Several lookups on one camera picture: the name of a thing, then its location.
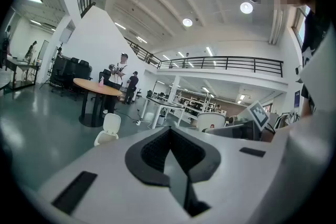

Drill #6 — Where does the black office chair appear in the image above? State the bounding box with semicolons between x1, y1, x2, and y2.
75;59;93;87
50;56;71;94

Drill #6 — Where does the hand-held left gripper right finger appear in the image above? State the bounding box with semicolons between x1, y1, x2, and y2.
170;126;289;224

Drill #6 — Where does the white storage shelving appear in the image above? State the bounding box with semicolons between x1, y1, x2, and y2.
174;91;218;116

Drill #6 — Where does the black metal railing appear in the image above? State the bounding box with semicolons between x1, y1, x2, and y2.
124;37;284;78

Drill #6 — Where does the black frame desk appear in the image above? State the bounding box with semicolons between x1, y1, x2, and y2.
4;57;40;91

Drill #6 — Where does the white frame desk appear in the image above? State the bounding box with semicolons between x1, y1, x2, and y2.
141;96;184;130

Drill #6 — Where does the round wooden pedestal table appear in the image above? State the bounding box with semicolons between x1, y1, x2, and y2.
72;78;123;129

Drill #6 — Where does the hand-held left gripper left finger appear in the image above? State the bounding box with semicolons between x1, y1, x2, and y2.
36;126;195;224

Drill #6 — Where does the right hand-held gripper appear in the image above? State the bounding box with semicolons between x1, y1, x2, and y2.
203;100;271;142

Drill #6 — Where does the cream trash bin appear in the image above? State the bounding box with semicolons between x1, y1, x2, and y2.
93;113;122;147

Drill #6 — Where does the white photo light panel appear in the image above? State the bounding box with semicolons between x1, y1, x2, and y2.
59;27;73;44

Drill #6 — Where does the white board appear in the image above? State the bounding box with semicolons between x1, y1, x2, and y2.
38;39;50;61

